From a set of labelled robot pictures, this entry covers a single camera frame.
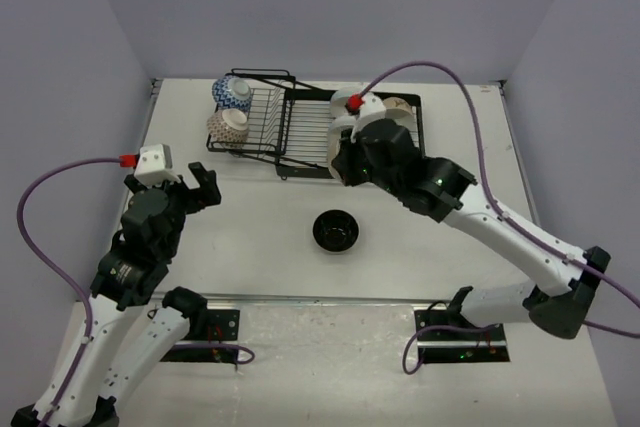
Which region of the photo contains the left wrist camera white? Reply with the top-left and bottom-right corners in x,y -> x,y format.
134,144 -> 177,187

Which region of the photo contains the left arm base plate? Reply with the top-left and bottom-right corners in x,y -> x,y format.
161,309 -> 240,364

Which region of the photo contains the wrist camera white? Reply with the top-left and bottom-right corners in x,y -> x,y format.
134,144 -> 177,187
346,92 -> 387,142

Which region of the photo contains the blue zigzag patterned bowl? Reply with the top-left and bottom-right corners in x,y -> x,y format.
212,75 -> 253,114

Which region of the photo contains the light blue bowl rear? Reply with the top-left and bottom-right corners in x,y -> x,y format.
329,86 -> 361,118

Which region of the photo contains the light blue bowl middle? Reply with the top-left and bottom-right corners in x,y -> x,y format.
328,115 -> 356,135

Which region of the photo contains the black bowl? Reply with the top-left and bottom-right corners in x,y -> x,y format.
312,209 -> 360,253

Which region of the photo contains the light blue bowl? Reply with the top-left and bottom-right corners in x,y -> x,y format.
328,115 -> 356,135
329,86 -> 361,118

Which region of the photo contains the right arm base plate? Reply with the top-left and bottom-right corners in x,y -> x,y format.
414,302 -> 510,365

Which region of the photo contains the beige bowl front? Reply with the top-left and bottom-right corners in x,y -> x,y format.
326,130 -> 342,182

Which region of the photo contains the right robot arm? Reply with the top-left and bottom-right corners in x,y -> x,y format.
327,119 -> 611,340

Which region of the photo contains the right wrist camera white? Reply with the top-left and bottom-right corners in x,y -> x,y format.
346,92 -> 387,142

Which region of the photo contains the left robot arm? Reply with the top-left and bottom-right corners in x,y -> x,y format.
11,157 -> 222,426

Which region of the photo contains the brown floral patterned bowl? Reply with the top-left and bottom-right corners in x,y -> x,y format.
206,108 -> 249,149

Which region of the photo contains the beige bowl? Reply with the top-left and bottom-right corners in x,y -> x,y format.
326,130 -> 342,182
383,97 -> 413,121

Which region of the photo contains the black wire dish rack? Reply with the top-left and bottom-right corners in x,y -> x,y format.
205,67 -> 428,183

